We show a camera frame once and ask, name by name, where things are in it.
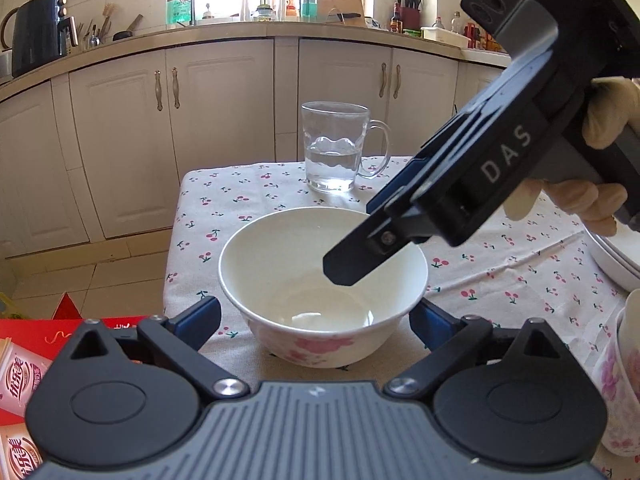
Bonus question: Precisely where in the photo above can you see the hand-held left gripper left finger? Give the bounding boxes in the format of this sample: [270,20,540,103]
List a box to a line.
[52,296,251,402]

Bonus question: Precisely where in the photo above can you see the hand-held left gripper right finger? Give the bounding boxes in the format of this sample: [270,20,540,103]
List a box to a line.
[384,297,581,402]

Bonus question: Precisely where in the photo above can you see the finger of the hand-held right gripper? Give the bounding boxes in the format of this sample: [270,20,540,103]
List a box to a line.
[322,204,431,287]
[366,157,432,216]

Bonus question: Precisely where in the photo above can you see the white floral bowl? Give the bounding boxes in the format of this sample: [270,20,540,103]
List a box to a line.
[599,302,640,457]
[218,207,430,368]

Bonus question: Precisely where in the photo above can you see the person's right hand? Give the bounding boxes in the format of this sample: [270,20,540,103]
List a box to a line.
[505,76,640,237]

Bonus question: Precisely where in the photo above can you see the glass mug with water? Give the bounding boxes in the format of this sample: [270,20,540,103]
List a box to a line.
[300,101,393,195]

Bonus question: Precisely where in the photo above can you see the cherry print tablecloth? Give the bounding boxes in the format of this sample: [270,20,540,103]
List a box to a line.
[164,155,640,480]

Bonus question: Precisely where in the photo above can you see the row of condiment bottles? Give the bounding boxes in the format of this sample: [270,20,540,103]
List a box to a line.
[465,22,508,52]

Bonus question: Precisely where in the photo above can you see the white plastic container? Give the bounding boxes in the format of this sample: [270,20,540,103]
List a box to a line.
[421,26,471,47]

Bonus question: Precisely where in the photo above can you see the knife block with knives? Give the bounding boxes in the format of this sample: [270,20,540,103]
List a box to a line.
[397,0,423,32]

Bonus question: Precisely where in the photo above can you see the red gift box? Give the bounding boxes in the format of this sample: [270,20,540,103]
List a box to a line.
[0,292,156,480]

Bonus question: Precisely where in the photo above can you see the white kitchen cabinets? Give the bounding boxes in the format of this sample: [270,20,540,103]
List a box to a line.
[0,35,516,261]

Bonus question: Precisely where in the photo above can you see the wooden cutting board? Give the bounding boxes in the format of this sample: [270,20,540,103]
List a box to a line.
[315,0,368,26]

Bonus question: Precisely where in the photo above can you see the kitchen countertop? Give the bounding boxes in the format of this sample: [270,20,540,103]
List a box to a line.
[0,15,511,101]

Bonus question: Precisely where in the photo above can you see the steel faucet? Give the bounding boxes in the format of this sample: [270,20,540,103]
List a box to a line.
[152,0,197,26]

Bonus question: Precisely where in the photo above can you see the green dish soap bottle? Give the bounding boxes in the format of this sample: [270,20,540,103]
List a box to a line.
[166,0,193,25]

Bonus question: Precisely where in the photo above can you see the small black bowl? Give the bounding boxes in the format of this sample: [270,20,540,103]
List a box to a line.
[112,14,143,42]

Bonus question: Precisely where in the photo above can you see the utensil holder with brushes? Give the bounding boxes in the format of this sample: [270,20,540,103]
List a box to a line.
[75,2,118,48]

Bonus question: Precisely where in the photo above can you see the black electric kettle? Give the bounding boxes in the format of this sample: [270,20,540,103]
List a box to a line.
[0,0,71,78]

